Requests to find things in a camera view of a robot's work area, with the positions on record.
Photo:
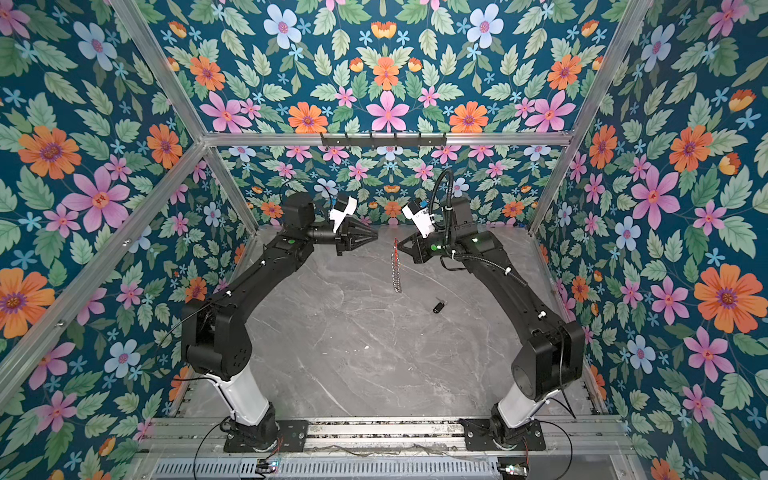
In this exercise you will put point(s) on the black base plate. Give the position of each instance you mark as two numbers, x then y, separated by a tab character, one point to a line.
494	435
267	437

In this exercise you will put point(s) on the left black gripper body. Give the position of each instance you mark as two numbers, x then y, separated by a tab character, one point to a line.
339	238

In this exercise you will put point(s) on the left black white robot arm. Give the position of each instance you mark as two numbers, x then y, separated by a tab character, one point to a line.
215	341

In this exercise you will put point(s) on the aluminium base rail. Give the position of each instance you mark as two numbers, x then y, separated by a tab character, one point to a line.
388	436

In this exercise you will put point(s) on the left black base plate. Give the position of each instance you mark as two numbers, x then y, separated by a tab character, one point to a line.
267	437

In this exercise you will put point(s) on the grey wall hook rack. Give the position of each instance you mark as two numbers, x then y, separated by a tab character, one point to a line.
375	140

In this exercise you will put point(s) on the aluminium cage frame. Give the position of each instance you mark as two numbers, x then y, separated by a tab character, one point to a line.
134	134

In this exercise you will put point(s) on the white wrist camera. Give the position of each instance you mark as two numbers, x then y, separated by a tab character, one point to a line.
421	218
343	207

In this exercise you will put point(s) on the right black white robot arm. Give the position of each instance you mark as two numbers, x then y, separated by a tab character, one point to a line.
552	348

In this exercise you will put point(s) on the white vented cable duct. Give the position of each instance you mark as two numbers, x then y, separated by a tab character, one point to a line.
328	468

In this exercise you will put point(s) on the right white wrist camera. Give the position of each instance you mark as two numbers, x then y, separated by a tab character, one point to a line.
421	218

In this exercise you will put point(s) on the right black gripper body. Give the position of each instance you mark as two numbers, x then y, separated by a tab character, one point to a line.
435	246

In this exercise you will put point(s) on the red handled key ring organizer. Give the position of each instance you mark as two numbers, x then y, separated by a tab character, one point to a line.
395	267

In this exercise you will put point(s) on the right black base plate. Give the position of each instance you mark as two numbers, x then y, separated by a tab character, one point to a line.
494	435

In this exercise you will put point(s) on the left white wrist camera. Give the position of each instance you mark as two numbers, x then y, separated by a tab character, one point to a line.
343	207

